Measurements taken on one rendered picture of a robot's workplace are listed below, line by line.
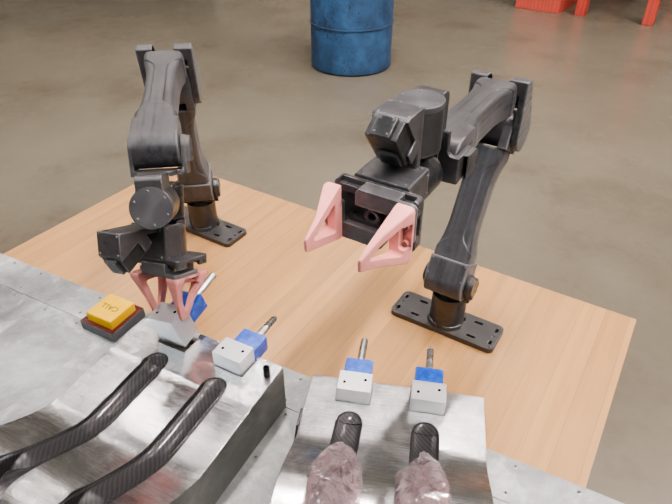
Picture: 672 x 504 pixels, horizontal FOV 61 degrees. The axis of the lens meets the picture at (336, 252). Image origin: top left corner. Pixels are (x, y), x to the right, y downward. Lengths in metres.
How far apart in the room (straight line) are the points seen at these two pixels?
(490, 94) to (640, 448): 1.45
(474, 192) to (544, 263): 1.76
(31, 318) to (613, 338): 1.07
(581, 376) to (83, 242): 1.05
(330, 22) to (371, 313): 3.70
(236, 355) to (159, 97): 0.40
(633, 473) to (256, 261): 1.32
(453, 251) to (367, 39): 3.76
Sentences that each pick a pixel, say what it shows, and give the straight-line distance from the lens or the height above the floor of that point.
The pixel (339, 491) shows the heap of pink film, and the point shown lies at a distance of 0.72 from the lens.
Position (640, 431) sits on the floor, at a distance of 2.14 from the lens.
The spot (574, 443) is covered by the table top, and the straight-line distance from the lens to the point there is 0.97.
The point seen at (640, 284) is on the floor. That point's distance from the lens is 2.74.
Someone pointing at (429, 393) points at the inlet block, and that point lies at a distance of 0.86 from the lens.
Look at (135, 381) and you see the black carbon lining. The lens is 0.92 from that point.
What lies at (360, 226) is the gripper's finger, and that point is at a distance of 0.63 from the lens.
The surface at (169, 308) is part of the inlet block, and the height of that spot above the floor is 0.95.
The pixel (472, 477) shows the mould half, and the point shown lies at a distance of 0.80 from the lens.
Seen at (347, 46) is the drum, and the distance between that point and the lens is 4.63.
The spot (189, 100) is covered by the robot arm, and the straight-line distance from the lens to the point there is 1.09.
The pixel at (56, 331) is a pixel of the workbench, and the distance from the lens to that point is 1.17.
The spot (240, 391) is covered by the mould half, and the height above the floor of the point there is 0.89.
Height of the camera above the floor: 1.53
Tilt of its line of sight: 36 degrees down
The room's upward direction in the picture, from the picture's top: straight up
